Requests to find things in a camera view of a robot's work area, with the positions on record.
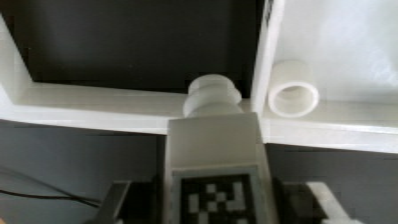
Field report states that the white square table top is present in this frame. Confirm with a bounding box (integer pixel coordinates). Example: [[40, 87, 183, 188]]
[[252, 0, 398, 128]]

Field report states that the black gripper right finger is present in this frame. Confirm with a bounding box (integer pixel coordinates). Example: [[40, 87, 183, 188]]
[[273, 179, 364, 224]]

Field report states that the white leg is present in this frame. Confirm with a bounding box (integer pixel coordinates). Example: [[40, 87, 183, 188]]
[[161, 74, 278, 224]]

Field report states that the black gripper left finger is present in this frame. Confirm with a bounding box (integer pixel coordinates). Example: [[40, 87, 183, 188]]
[[87, 177, 161, 224]]

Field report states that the white front obstacle bar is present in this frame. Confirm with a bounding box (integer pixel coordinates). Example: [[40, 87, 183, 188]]
[[0, 15, 398, 154]]

